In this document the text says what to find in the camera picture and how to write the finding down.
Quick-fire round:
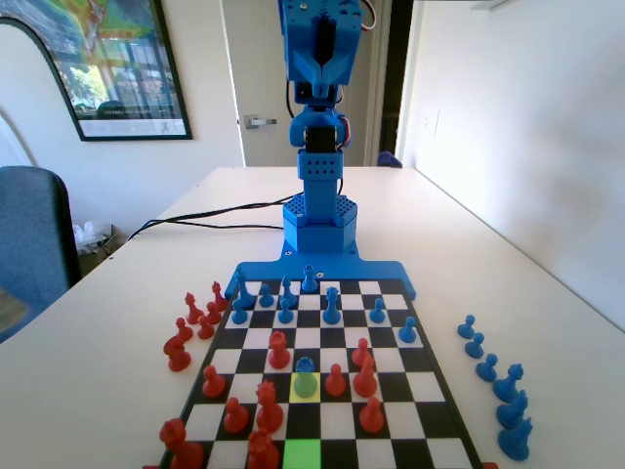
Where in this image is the red chess queen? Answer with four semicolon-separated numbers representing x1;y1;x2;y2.
254;380;284;434

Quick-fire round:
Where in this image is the white door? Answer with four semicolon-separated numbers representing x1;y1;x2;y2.
219;0;387;168

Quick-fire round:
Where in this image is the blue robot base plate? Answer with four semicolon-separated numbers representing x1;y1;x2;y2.
225;238;420;300

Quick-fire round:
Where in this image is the black framed poster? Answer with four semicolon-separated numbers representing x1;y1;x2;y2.
0;0;193;143

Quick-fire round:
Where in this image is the blue office chair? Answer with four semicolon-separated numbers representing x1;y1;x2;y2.
0;165;82;343

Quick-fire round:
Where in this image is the red chess rook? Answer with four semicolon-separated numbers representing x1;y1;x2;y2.
268;330;290;371

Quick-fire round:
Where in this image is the blue chess bishop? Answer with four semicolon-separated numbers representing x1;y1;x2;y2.
232;267;256;310

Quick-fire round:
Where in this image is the black and white chessboard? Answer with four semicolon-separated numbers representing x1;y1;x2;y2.
155;277;484;469

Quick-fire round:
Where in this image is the blue chess queen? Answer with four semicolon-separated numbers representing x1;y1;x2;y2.
321;286;342;326
491;362;526;405

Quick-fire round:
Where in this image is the tall red chess piece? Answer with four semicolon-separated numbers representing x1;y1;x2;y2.
159;418;205;469
247;428;280;469

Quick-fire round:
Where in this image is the cardboard box with plastic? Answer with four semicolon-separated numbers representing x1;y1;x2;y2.
72;220;129;258

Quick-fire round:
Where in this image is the white arched panel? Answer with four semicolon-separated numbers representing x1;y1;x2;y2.
0;18;82;170

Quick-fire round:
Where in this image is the red chess bishop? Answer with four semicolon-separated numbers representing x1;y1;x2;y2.
184;291;205;325
210;280;229;313

